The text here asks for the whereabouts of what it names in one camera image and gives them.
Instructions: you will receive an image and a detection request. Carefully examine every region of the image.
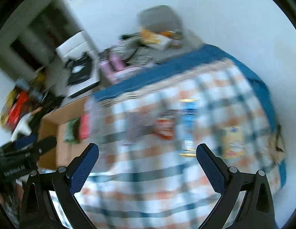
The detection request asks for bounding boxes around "green knitted cloth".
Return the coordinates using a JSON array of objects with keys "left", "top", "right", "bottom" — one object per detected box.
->
[{"left": 63, "top": 118, "right": 80, "bottom": 144}]

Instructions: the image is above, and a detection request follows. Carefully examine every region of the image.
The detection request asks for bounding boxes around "yellow Vinda tissue pack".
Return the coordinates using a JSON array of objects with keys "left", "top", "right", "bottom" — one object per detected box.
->
[{"left": 221, "top": 126, "right": 245, "bottom": 159}]

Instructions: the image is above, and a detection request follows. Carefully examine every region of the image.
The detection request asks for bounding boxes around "red snack packet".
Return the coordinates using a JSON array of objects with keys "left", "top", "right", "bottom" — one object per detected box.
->
[{"left": 79, "top": 114, "right": 91, "bottom": 140}]

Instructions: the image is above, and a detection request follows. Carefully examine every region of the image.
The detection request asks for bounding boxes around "cardboard box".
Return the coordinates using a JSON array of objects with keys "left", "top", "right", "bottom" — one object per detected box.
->
[{"left": 38, "top": 96, "right": 100, "bottom": 170}]

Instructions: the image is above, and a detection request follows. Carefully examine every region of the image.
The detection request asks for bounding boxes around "white goose plush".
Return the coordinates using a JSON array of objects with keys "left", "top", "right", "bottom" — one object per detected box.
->
[{"left": 11, "top": 107, "right": 42, "bottom": 142}]

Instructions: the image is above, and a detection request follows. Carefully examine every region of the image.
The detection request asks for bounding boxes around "red plastic bag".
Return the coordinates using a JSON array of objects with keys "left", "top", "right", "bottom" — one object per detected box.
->
[{"left": 6, "top": 91, "right": 29, "bottom": 130}]

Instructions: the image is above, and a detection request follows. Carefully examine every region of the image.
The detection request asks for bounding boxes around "blue tube package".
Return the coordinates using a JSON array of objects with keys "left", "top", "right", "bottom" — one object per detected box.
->
[{"left": 180, "top": 98, "right": 198, "bottom": 158}]

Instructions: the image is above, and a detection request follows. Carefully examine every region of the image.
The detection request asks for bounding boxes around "plaid checkered blanket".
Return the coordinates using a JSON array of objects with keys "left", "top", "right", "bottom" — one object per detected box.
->
[{"left": 77, "top": 58, "right": 283, "bottom": 228}]

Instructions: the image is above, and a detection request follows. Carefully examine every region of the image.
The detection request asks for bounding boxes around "orange snack packet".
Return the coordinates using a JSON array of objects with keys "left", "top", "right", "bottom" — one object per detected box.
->
[{"left": 154, "top": 110, "right": 178, "bottom": 140}]

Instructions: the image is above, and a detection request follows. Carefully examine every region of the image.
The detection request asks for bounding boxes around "black plastic bag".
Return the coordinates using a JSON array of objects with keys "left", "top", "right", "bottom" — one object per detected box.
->
[{"left": 64, "top": 52, "right": 93, "bottom": 86}]

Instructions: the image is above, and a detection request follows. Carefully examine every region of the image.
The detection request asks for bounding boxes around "pink suitcase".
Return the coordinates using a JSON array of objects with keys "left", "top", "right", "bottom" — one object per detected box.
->
[{"left": 99, "top": 51, "right": 156, "bottom": 86}]

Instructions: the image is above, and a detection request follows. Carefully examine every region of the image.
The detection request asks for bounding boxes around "white chair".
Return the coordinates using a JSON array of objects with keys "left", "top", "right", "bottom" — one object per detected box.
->
[{"left": 56, "top": 31, "right": 101, "bottom": 98}]

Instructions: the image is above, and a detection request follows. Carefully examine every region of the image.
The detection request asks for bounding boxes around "patterned black white bag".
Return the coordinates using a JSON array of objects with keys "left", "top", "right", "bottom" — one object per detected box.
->
[{"left": 109, "top": 36, "right": 154, "bottom": 66}]

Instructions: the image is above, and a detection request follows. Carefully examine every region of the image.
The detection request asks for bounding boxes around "yellow bread bag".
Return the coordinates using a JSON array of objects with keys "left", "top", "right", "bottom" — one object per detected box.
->
[{"left": 140, "top": 28, "right": 183, "bottom": 51}]

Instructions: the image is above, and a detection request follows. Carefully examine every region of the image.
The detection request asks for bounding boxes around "grey chair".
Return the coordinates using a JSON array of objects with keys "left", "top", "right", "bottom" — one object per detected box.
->
[{"left": 138, "top": 5, "right": 204, "bottom": 64}]

